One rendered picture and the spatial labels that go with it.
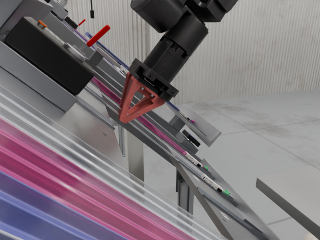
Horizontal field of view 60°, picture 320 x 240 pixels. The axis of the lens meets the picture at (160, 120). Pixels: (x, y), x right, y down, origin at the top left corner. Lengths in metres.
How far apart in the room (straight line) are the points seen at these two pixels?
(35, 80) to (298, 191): 0.86
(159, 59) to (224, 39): 3.48
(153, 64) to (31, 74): 0.23
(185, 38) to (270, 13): 3.89
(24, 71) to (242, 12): 3.85
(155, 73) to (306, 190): 0.72
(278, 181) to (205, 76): 2.95
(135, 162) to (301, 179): 0.58
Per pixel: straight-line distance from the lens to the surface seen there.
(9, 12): 0.28
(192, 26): 0.45
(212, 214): 0.42
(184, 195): 0.87
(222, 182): 0.71
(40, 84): 0.27
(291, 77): 4.79
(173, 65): 0.45
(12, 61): 0.27
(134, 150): 1.03
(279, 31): 4.45
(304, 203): 0.95
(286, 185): 1.01
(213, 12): 0.46
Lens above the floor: 1.11
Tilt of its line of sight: 20 degrees down
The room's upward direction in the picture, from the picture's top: straight up
